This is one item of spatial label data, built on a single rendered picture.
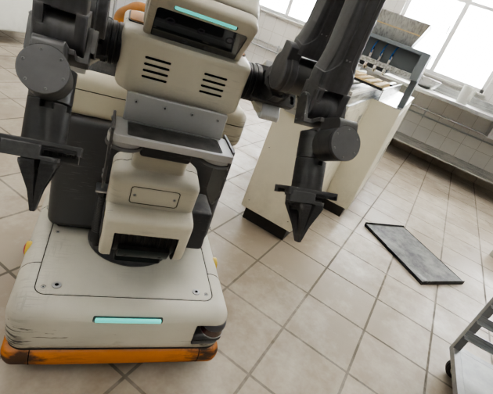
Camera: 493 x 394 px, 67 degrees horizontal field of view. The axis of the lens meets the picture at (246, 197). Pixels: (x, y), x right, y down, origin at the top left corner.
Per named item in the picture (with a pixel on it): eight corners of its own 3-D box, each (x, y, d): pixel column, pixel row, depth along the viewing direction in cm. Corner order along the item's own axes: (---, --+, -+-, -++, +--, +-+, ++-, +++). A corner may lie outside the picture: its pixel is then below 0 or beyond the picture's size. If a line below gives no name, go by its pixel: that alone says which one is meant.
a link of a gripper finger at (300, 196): (318, 246, 67) (326, 195, 66) (282, 242, 64) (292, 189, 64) (299, 239, 73) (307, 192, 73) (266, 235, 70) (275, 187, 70)
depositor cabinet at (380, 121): (307, 146, 394) (342, 68, 357) (371, 177, 374) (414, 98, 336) (257, 174, 286) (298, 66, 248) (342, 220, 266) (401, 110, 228)
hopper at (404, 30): (342, 23, 257) (350, 1, 251) (420, 51, 241) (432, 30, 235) (332, 18, 232) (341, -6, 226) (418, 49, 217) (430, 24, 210)
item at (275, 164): (278, 185, 281) (328, 69, 241) (318, 207, 272) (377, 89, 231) (235, 216, 222) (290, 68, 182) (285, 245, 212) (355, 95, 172)
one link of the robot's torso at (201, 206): (109, 230, 122) (121, 165, 110) (192, 239, 132) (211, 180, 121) (103, 290, 100) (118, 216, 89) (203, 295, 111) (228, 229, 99)
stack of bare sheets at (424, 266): (364, 225, 270) (365, 222, 269) (402, 228, 288) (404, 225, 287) (421, 284, 224) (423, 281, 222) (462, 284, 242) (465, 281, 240)
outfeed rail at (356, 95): (390, 87, 343) (394, 80, 340) (393, 89, 342) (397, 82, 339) (340, 103, 173) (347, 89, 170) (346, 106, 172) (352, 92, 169)
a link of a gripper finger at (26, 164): (67, 218, 51) (78, 152, 51) (7, 211, 48) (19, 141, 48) (70, 212, 57) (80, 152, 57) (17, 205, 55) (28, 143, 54)
